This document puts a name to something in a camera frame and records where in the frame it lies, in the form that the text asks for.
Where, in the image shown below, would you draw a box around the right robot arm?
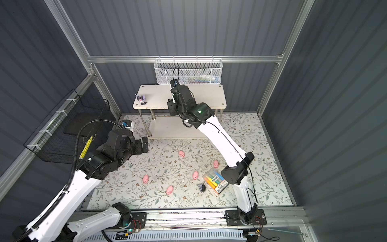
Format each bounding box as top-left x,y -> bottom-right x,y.
167,79 -> 257,224

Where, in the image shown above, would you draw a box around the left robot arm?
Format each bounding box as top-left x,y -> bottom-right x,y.
13,120 -> 149,242

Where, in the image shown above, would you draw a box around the white two-tier shelf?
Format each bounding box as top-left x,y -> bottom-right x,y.
133,84 -> 227,139

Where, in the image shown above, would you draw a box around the pink pig toy left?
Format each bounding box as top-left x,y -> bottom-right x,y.
143,174 -> 149,184

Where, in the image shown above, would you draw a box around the pink pig toy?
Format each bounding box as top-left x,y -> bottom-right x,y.
178,150 -> 185,158
166,186 -> 174,195
192,171 -> 199,180
213,160 -> 220,169
143,174 -> 149,184

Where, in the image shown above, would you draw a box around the pens in white basket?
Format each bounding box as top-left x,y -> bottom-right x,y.
179,75 -> 221,84

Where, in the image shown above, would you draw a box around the pink pig toy top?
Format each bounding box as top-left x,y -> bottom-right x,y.
178,150 -> 185,158

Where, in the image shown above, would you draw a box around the yellow marker in basket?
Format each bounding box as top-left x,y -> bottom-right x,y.
79,136 -> 94,160

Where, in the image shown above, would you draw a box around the pink pig toy bottom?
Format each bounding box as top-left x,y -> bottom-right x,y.
166,186 -> 174,195

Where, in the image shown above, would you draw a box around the pink pig toy centre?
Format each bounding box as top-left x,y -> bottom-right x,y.
192,171 -> 199,180

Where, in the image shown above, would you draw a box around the pink pig toy right upper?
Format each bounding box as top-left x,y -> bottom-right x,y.
213,160 -> 220,169

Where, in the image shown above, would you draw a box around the black purple toy near markers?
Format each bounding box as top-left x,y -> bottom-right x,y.
199,183 -> 207,193

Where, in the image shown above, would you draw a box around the pack of coloured markers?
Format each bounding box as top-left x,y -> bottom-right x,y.
203,169 -> 229,195

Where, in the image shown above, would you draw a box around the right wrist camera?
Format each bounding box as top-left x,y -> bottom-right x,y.
170,79 -> 179,89

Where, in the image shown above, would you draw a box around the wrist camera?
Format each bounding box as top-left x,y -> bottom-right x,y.
121,120 -> 134,131
170,79 -> 179,89

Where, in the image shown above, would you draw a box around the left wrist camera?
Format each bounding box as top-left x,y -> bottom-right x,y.
121,120 -> 134,131

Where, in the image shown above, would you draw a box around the white mesh wall basket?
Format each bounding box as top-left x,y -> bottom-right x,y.
154,60 -> 223,85

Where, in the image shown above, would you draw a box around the black wire wall basket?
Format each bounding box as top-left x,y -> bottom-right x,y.
24,85 -> 115,164

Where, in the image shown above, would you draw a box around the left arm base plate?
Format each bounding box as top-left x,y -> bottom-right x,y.
118,212 -> 148,230

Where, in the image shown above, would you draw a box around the white vented cable duct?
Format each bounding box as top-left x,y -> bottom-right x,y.
85,229 -> 247,242

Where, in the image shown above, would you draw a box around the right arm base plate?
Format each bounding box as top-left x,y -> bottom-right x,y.
224,209 -> 267,226

